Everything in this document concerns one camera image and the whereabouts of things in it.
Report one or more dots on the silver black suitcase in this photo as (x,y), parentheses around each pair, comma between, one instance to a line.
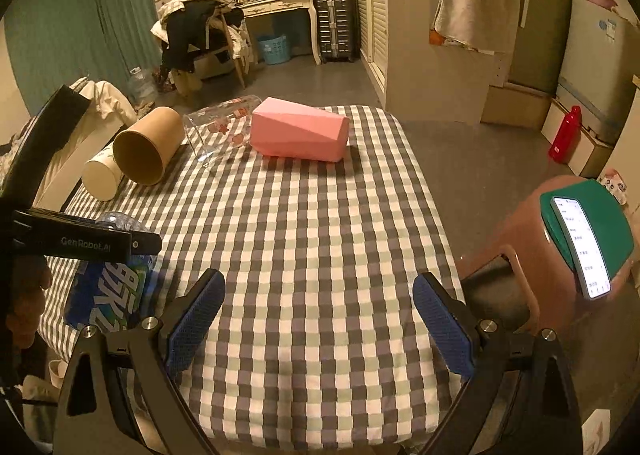
(335,32)

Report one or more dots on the pink faceted cup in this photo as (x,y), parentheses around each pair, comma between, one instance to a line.
(285,129)

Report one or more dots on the brown plastic stool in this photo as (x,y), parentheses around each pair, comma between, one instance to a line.
(549,287)

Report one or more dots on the smartphone with lit screen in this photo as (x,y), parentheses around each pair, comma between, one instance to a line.
(584,249)

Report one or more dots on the white refrigerator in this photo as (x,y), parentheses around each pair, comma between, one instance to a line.
(601,57)

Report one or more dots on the clear glass cup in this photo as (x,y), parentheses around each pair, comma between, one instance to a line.
(214,130)

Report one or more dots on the blue laundry basket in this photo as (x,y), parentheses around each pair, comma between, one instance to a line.
(274,50)

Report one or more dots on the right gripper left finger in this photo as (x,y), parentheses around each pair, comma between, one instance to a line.
(94,415)

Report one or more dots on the chair piled with clothes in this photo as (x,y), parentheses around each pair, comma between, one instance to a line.
(192,32)

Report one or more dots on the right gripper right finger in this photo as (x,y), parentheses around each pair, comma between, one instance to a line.
(542,416)

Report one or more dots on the white paper cup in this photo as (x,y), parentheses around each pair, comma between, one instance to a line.
(101,175)

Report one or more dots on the checkered tablecloth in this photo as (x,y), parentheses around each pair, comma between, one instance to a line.
(317,344)

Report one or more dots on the bed with beige bedding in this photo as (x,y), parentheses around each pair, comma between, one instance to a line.
(75,134)

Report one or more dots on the white louvered wardrobe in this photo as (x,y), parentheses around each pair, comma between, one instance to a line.
(431,82)

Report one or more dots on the green curtain left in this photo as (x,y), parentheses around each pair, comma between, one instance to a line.
(55,42)

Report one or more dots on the large clear water jug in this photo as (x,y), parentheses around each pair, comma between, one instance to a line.
(142,85)

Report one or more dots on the blue plastic water bottle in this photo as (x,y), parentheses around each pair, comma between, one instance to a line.
(108,294)

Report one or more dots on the red thermos bottle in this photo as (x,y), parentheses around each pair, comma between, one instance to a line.
(567,136)

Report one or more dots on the brown kraft paper cup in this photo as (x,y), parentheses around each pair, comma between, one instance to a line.
(143,151)

